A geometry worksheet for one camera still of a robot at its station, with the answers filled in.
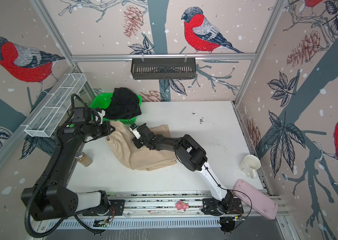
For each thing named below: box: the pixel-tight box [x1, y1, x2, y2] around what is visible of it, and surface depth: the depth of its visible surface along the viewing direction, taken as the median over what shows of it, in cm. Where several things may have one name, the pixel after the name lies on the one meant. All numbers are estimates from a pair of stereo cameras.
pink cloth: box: [233, 179, 279, 220], surface depth 75 cm
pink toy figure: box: [175, 200, 189, 212], surface depth 73 cm
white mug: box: [240, 154, 261, 179], surface depth 81 cm
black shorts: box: [103, 87, 142, 120], surface depth 112 cm
